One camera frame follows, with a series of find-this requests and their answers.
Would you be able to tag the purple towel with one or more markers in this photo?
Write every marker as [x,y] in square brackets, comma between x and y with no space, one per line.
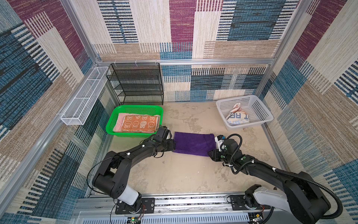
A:
[194,144]

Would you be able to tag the black wire shelf rack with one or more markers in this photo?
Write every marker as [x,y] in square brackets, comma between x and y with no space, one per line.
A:
[137,83]

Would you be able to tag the white wire wall basket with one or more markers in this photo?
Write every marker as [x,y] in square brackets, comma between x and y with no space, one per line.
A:
[81,105]

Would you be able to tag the white slotted cable duct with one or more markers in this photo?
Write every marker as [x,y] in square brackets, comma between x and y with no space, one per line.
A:
[234,218]

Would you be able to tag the green plastic basket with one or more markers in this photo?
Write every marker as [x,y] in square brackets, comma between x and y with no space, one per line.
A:
[133,109]

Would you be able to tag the white printed towel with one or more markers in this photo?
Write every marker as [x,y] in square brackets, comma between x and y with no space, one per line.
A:
[237,116]

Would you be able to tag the pink towel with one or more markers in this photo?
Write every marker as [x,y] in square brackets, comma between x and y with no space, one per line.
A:
[119,122]

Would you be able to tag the aluminium front rail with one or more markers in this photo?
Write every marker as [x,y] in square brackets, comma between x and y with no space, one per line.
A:
[164,204]

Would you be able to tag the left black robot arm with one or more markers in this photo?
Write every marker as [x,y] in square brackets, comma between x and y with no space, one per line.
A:
[113,173]

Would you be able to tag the white plastic basket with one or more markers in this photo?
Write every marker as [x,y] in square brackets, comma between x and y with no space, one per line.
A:
[256,111]

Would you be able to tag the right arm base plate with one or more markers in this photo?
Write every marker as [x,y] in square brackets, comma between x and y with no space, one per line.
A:
[245,203]

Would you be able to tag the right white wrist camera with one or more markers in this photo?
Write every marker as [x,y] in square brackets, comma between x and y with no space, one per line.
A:
[219,140]

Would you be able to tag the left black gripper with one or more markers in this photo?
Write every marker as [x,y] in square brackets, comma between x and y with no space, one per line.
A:
[172,144]

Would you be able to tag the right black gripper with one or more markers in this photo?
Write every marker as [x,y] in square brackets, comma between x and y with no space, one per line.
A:
[214,152]

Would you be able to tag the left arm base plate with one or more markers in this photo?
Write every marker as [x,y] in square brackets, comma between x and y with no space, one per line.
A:
[146,205]

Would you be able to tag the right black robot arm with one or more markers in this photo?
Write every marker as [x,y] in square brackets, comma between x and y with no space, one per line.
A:
[295,193]

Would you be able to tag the orange patterned towel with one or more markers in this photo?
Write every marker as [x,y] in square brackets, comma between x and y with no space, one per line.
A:
[136,123]

